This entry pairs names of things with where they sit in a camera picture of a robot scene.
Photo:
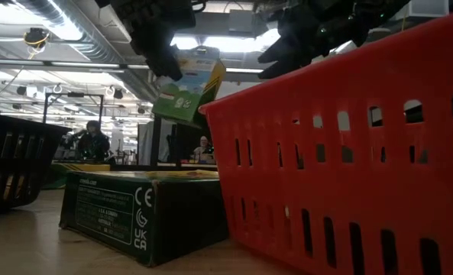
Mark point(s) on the person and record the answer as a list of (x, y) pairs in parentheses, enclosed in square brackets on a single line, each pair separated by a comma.
[(92, 141), (203, 147)]

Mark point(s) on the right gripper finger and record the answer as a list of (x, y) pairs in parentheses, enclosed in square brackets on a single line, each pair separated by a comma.
[(287, 51), (295, 66)]

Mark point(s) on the black metal frame stand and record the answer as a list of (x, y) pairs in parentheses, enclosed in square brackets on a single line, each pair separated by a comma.
[(73, 94)]

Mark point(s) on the long ceiling light bar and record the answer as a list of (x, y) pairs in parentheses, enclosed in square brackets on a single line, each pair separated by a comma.
[(85, 64)]

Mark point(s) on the red plastic slotted basket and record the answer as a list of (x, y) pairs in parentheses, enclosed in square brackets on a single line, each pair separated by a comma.
[(344, 183)]

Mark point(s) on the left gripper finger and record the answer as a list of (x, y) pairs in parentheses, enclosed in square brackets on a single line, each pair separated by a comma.
[(159, 53)]

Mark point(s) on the black plastic slotted basket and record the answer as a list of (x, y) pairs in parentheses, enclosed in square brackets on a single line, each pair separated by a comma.
[(16, 153)]

